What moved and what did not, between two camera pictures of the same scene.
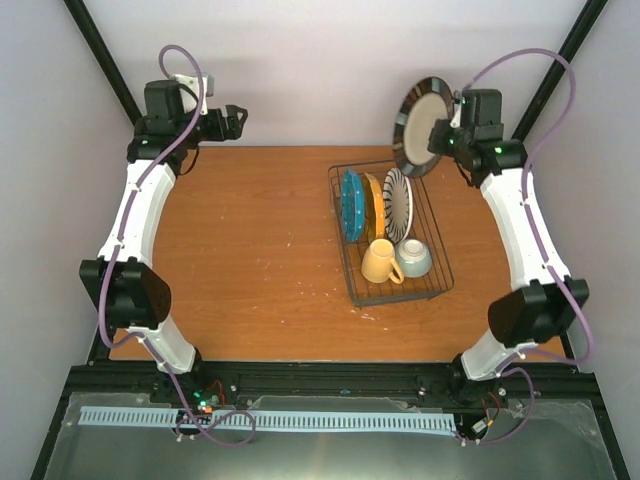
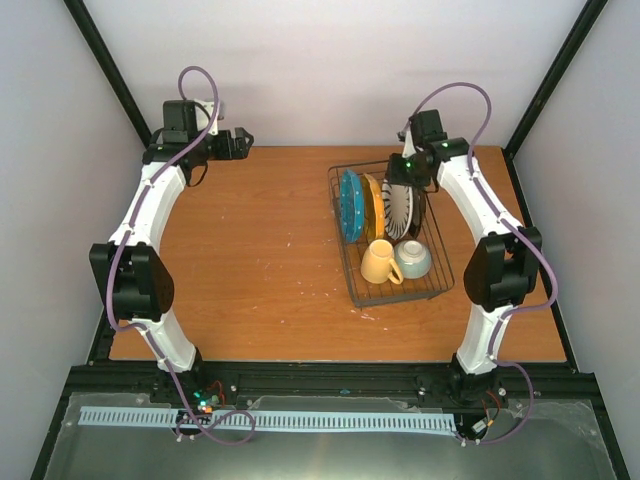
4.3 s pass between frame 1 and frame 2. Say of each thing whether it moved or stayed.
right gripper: moved
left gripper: moved
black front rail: stayed
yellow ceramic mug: stayed
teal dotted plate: stayed
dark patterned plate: moved
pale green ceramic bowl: stayed
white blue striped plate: stayed
